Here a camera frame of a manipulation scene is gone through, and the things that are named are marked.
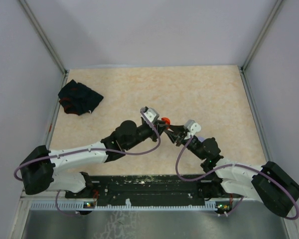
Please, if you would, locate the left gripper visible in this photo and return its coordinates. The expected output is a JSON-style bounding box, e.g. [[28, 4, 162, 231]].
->
[[125, 119, 169, 150]]

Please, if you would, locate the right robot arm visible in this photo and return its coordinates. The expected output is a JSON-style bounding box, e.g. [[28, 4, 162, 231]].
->
[[164, 122, 299, 220]]

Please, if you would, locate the purple earbud case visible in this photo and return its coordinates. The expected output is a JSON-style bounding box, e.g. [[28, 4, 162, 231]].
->
[[197, 136, 205, 142]]

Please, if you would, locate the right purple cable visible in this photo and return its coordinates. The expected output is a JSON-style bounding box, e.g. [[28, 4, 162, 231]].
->
[[175, 135, 299, 220]]

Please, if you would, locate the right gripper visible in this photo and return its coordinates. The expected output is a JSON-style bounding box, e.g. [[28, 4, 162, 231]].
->
[[165, 124, 206, 160]]

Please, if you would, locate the black cloth pouch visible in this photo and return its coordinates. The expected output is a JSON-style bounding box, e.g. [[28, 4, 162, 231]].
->
[[58, 80, 104, 116]]

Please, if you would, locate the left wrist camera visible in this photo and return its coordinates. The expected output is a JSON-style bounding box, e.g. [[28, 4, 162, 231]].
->
[[140, 107, 159, 123]]

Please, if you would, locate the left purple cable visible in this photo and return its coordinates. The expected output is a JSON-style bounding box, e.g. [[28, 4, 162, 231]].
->
[[13, 111, 161, 217]]

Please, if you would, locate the purple cable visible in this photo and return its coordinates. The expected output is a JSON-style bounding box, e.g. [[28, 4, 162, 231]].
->
[[175, 135, 299, 220], [13, 111, 161, 217]]

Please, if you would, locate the white cable duct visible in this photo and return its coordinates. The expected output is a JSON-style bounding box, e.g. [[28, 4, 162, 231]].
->
[[29, 198, 230, 212]]

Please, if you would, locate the orange earbud case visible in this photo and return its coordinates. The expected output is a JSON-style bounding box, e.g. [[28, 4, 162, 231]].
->
[[161, 117, 170, 125]]

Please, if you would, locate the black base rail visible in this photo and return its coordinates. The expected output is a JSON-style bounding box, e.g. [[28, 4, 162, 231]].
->
[[65, 175, 239, 207]]

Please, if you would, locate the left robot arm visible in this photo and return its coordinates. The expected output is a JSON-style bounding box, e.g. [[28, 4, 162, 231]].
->
[[14, 119, 169, 198]]

